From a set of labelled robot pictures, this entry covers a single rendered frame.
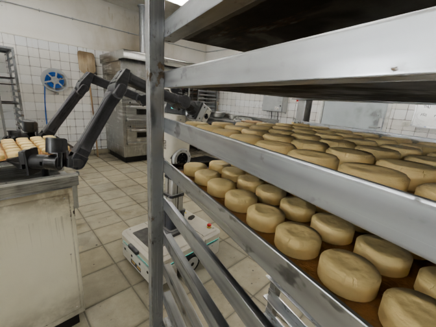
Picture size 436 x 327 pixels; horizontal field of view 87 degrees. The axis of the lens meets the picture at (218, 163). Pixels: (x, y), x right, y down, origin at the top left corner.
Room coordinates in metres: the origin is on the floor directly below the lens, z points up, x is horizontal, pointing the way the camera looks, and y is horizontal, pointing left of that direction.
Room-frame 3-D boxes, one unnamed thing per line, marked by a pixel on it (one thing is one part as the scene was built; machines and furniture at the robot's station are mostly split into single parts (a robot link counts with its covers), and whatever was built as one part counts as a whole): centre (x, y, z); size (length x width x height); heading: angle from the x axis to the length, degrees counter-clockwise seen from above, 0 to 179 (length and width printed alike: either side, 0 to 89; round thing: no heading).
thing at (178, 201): (1.66, 0.33, 0.38); 0.13 x 0.13 x 0.40; 47
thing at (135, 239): (1.65, 0.34, 0.24); 0.68 x 0.53 x 0.41; 137
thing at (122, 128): (5.05, 1.53, 1.01); 1.56 x 1.20 x 2.01; 134
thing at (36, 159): (0.87, 0.71, 1.01); 0.07 x 0.07 x 0.10; 2
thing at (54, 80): (4.33, 3.05, 1.10); 0.41 x 0.17 x 1.10; 134
